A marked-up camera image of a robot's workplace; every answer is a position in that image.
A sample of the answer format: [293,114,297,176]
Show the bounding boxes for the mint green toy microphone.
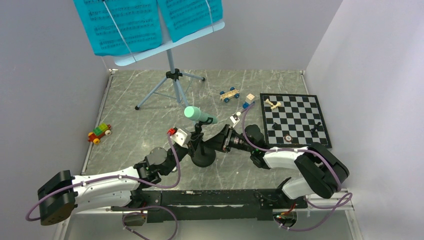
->
[184,106,218,124]

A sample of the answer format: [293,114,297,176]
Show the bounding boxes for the beige toy car blue wheels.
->
[219,87,240,103]

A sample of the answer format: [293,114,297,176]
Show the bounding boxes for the teal sheet music right page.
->
[157,0,223,42]

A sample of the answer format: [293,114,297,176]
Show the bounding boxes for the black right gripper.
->
[204,124,255,153]

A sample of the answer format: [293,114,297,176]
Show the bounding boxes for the teal sheet music left page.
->
[73,0,163,57]

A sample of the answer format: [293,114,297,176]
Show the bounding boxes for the black white chessboard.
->
[259,93,332,149]

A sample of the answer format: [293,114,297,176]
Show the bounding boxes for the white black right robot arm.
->
[202,124,350,208]

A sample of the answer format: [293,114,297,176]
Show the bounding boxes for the teal sheet music page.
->
[157,0,223,42]
[73,0,163,57]

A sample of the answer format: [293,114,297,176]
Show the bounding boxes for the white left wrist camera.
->
[167,127,192,148]

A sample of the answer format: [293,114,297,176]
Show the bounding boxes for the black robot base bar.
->
[111,188,308,223]

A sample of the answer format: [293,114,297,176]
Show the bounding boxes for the red green brick toy car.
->
[87,123,112,145]

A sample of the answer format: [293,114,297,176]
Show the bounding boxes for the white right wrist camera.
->
[229,111,242,128]

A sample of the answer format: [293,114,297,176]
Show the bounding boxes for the red white poker chip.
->
[284,134,293,143]

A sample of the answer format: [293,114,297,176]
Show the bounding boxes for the black microphone desk stand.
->
[191,121,216,168]

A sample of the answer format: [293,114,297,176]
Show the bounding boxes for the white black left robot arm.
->
[37,132,203,226]

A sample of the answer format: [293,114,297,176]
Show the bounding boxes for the blue white toy block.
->
[242,93,255,109]

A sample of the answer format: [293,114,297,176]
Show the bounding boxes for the light blue music stand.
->
[113,20,225,110]

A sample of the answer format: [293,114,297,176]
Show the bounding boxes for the cream chess piece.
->
[264,99,274,107]
[270,102,281,110]

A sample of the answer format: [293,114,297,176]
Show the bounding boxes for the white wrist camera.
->
[229,111,242,128]
[167,127,192,148]

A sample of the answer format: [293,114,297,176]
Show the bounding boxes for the black chess piece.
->
[310,122,322,134]

